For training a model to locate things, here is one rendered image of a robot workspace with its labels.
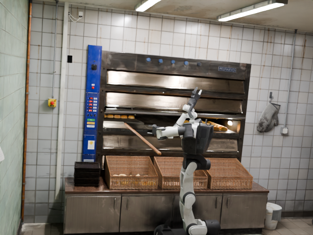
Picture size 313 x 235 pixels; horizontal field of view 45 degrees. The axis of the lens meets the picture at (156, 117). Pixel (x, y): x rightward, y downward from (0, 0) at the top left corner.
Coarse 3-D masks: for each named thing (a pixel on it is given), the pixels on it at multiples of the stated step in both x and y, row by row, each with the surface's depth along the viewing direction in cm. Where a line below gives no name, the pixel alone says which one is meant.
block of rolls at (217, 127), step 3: (186, 120) 552; (204, 123) 542; (207, 123) 542; (210, 123) 552; (213, 123) 544; (216, 126) 508; (219, 126) 520; (222, 126) 519; (216, 129) 506; (219, 129) 518; (222, 129) 510; (225, 129) 510
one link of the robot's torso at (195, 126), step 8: (192, 128) 374; (200, 128) 376; (208, 128) 373; (200, 136) 376; (208, 136) 373; (184, 144) 382; (192, 144) 378; (200, 144) 377; (208, 144) 388; (184, 152) 386; (192, 152) 382; (200, 152) 379
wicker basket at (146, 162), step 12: (108, 156) 455; (120, 156) 459; (132, 156) 463; (144, 156) 467; (108, 168) 428; (120, 168) 457; (132, 168) 461; (144, 168) 465; (108, 180) 426; (120, 180) 415; (132, 180) 419; (144, 180) 423; (156, 180) 426
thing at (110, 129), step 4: (104, 128) 453; (108, 128) 455; (112, 128) 457; (116, 128) 460; (120, 128) 462; (124, 128) 464; (140, 132) 465; (144, 132) 466; (216, 132) 490; (220, 132) 493; (224, 132) 495; (228, 132) 498; (232, 132) 501; (236, 136) 498
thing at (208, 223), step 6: (210, 222) 403; (216, 222) 405; (162, 228) 411; (168, 228) 412; (180, 228) 425; (210, 228) 400; (216, 228) 402; (162, 234) 402; (168, 234) 402; (174, 234) 406; (180, 234) 410; (186, 234) 411; (210, 234) 401; (216, 234) 403
